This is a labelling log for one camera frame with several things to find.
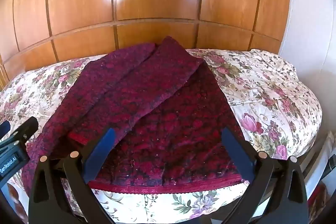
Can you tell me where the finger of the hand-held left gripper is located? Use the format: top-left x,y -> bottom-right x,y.
0,120 -> 11,141
8,116 -> 39,144

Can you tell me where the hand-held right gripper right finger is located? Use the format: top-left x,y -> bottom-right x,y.
222,127 -> 309,224

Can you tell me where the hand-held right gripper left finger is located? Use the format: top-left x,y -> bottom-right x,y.
28,127 -> 116,224

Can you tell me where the dark red floral garment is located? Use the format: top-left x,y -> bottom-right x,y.
22,35 -> 250,196

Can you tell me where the floral bedspread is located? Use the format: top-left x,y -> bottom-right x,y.
0,48 -> 323,224

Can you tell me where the white chair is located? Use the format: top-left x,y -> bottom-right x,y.
299,131 -> 335,199

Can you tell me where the woven basket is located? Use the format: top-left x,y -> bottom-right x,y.
307,182 -> 330,224

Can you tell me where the black handle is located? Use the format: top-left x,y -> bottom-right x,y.
321,154 -> 336,179

